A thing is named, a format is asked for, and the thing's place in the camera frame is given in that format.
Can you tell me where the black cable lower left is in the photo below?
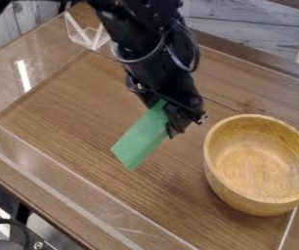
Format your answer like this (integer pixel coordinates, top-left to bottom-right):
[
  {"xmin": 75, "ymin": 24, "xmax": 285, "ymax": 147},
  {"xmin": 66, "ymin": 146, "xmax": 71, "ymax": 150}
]
[{"xmin": 0, "ymin": 218, "xmax": 30, "ymax": 250}]

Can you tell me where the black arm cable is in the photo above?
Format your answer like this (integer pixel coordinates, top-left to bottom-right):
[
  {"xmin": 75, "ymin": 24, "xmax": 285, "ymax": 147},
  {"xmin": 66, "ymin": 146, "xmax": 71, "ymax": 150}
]
[{"xmin": 110, "ymin": 19, "xmax": 202, "ymax": 73}]

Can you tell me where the brown wooden bowl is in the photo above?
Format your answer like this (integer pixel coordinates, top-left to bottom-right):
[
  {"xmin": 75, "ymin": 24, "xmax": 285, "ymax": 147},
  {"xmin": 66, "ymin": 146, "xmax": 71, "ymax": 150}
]
[{"xmin": 203, "ymin": 114, "xmax": 299, "ymax": 217}]

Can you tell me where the black table leg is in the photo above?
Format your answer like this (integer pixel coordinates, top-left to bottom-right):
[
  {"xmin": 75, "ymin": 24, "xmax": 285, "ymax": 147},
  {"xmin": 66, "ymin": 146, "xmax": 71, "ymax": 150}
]
[{"xmin": 14, "ymin": 203, "xmax": 31, "ymax": 225}]

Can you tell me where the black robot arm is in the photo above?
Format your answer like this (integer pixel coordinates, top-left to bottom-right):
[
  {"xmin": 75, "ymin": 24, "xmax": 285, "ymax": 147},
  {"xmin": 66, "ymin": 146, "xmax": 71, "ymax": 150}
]
[{"xmin": 86, "ymin": 0, "xmax": 206, "ymax": 137}]

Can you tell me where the clear acrylic tray wall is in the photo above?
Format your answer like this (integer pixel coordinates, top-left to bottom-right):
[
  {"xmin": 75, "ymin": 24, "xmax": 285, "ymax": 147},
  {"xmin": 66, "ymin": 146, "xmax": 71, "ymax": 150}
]
[{"xmin": 0, "ymin": 18, "xmax": 299, "ymax": 250}]

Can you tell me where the green rectangular block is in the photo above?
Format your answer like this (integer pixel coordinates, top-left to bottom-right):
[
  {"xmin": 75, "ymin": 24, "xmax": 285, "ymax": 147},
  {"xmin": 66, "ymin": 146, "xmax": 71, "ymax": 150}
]
[{"xmin": 110, "ymin": 101, "xmax": 167, "ymax": 170}]

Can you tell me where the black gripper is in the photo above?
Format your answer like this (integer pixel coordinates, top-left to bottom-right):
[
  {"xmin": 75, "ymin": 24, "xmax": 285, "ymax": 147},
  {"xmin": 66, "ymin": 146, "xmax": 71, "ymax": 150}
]
[{"xmin": 125, "ymin": 66, "xmax": 206, "ymax": 139}]

